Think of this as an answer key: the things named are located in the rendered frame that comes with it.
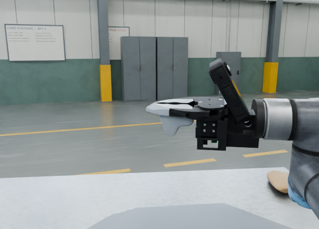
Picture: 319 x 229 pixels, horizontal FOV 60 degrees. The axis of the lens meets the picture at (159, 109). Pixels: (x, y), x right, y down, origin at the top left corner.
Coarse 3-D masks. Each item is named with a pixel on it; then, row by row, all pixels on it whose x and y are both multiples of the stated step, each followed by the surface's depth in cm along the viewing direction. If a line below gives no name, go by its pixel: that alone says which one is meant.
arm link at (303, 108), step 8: (296, 104) 47; (304, 104) 47; (312, 104) 47; (296, 112) 46; (304, 112) 46; (312, 112) 46; (296, 120) 46; (304, 120) 46; (312, 120) 46; (296, 128) 46; (304, 128) 46; (312, 128) 46; (296, 136) 47; (304, 136) 47; (312, 136) 46; (296, 144) 49; (304, 144) 48; (312, 144) 47
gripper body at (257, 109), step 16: (208, 96) 54; (224, 112) 48; (256, 112) 48; (208, 128) 50; (224, 128) 48; (240, 128) 50; (256, 128) 48; (224, 144) 49; (240, 144) 51; (256, 144) 50
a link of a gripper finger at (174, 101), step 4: (164, 100) 54; (168, 100) 54; (172, 100) 54; (176, 100) 54; (180, 100) 54; (184, 100) 54; (188, 100) 54; (192, 100) 53; (152, 104) 53; (172, 104) 53; (176, 104) 53; (188, 104) 52; (192, 104) 53
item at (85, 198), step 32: (0, 192) 101; (32, 192) 101; (64, 192) 101; (96, 192) 101; (128, 192) 101; (160, 192) 101; (192, 192) 101; (224, 192) 101; (256, 192) 101; (0, 224) 82; (32, 224) 82; (64, 224) 82; (288, 224) 82
